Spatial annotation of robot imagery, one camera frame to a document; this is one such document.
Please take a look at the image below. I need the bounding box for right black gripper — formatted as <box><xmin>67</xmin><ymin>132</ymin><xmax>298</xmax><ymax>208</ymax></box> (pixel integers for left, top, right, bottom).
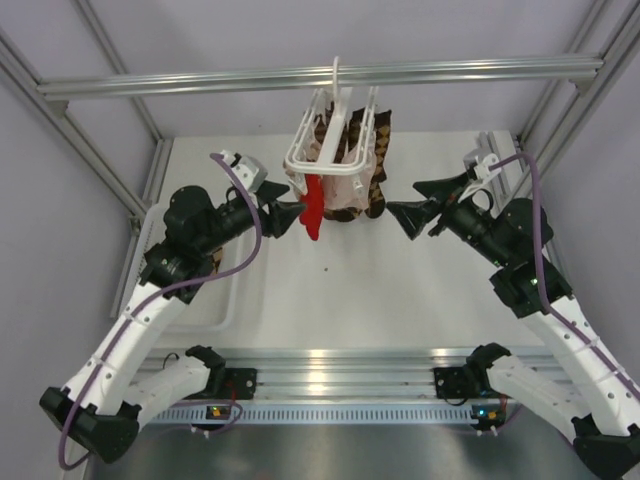
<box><xmin>388</xmin><ymin>170</ymin><xmax>512</xmax><ymax>267</ymax></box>

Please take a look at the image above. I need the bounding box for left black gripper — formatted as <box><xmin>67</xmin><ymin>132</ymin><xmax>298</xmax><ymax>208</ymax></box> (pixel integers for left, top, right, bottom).
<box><xmin>196</xmin><ymin>180</ymin><xmax>306</xmax><ymax>255</ymax></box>

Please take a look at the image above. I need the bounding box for red beige animal sock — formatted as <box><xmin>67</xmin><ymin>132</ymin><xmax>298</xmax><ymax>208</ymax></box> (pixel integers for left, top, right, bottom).
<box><xmin>299</xmin><ymin>174</ymin><xmax>325</xmax><ymax>241</ymax></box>

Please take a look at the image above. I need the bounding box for pink beige sock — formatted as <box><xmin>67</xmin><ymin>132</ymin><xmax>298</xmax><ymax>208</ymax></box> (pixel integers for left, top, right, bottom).
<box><xmin>283</xmin><ymin>108</ymin><xmax>379</xmax><ymax>231</ymax></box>

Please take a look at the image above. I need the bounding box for white plastic clip hanger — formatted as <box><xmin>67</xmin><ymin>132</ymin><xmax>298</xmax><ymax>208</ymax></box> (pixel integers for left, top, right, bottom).
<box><xmin>283</xmin><ymin>56</ymin><xmax>378</xmax><ymax>198</ymax></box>

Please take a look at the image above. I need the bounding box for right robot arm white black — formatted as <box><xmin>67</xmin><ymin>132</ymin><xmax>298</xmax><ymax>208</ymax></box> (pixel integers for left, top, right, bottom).
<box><xmin>386</xmin><ymin>174</ymin><xmax>639</xmax><ymax>479</ymax></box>

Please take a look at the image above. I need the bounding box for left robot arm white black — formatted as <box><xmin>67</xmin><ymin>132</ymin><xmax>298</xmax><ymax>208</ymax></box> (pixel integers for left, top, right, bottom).
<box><xmin>39</xmin><ymin>181</ymin><xmax>306</xmax><ymax>464</ymax></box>

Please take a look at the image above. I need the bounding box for brown argyle sock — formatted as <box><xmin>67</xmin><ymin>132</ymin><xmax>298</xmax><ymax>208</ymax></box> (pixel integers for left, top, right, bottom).
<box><xmin>322</xmin><ymin>109</ymin><xmax>392</xmax><ymax>223</ymax></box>
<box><xmin>211</xmin><ymin>247</ymin><xmax>224</xmax><ymax>275</ymax></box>

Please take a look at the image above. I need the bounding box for brown striped sock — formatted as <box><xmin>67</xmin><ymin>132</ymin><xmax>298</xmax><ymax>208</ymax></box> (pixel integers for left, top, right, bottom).
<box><xmin>315</xmin><ymin>102</ymin><xmax>365</xmax><ymax>164</ymax></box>

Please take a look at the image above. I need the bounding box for white plastic basket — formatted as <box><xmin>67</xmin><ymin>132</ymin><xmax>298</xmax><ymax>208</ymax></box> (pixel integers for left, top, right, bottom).
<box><xmin>111</xmin><ymin>204</ymin><xmax>252</xmax><ymax>334</ymax></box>

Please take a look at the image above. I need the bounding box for aluminium top crossbar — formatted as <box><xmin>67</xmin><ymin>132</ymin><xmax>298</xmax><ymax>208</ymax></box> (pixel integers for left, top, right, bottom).
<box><xmin>37</xmin><ymin>54</ymin><xmax>605</xmax><ymax>101</ymax></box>

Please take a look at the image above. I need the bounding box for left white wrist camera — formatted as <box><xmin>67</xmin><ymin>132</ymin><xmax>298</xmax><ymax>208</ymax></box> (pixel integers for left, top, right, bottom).
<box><xmin>221</xmin><ymin>150</ymin><xmax>268</xmax><ymax>193</ymax></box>

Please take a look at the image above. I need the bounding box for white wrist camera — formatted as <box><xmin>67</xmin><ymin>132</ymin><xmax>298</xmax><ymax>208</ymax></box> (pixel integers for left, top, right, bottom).
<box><xmin>221</xmin><ymin>150</ymin><xmax>268</xmax><ymax>193</ymax></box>
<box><xmin>463</xmin><ymin>148</ymin><xmax>500</xmax><ymax>187</ymax></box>

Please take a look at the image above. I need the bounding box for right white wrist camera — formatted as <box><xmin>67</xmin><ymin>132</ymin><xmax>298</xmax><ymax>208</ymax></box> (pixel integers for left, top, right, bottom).
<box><xmin>463</xmin><ymin>148</ymin><xmax>500</xmax><ymax>187</ymax></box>

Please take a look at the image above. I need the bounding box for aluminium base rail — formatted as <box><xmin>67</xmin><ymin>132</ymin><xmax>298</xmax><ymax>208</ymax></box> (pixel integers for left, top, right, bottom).
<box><xmin>79</xmin><ymin>348</ymin><xmax>626</xmax><ymax>401</ymax></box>

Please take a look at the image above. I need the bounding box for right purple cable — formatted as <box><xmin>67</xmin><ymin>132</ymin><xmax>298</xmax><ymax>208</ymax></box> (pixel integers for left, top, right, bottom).
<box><xmin>487</xmin><ymin>152</ymin><xmax>640</xmax><ymax>451</ymax></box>

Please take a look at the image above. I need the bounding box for perforated grey cable duct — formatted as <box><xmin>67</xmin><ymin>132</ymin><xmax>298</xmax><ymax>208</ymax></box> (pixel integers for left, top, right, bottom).
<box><xmin>152</xmin><ymin>403</ymin><xmax>501</xmax><ymax>426</ymax></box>

